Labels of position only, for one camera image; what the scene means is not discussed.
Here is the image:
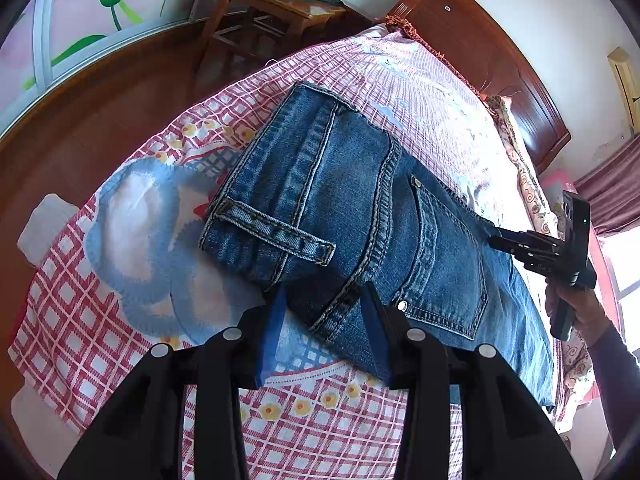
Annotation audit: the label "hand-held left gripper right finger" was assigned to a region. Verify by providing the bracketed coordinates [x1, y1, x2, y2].
[362, 284, 583, 480]

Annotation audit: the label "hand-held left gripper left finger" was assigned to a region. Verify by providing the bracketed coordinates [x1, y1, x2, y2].
[57, 287, 288, 480]

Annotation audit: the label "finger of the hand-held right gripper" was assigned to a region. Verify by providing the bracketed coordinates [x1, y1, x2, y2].
[494, 227, 563, 252]
[487, 236, 558, 276]

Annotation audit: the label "blue denim pants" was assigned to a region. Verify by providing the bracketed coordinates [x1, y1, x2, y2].
[199, 81, 556, 413]

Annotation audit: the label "person's right forearm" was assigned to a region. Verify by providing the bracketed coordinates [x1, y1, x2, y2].
[585, 324, 640, 466]

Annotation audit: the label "person's right hand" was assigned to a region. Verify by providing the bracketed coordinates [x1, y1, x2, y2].
[544, 280, 615, 347]

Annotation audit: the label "window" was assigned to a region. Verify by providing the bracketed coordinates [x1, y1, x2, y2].
[597, 237, 640, 361]

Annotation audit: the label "maroon curtain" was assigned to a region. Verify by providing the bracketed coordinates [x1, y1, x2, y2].
[572, 135, 640, 238]

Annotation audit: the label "floral quilt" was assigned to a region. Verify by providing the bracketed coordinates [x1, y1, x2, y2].
[484, 94, 596, 408]

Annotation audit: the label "red checkered bed sheet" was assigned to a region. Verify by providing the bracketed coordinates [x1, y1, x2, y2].
[9, 30, 561, 480]

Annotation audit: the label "beige air conditioner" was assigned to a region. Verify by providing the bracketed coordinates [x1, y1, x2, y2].
[607, 47, 640, 133]

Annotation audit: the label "wooden bed headboard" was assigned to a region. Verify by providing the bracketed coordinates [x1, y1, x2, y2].
[385, 0, 572, 175]

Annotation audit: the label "wooden chair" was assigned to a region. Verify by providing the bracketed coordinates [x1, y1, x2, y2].
[199, 0, 351, 68]

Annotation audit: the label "floral sliding wardrobe door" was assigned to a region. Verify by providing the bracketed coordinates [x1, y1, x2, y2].
[0, 0, 236, 136]

